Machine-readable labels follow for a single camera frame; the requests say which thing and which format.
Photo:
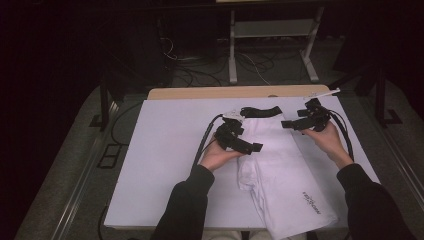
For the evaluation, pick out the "person's right hand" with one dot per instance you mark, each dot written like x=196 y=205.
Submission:
x=328 y=141

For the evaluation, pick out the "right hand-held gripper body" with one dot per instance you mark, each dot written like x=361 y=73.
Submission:
x=318 y=116

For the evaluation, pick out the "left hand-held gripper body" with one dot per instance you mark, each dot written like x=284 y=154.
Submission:
x=226 y=133

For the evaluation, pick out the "person's left hand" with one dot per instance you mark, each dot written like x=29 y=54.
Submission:
x=216 y=156

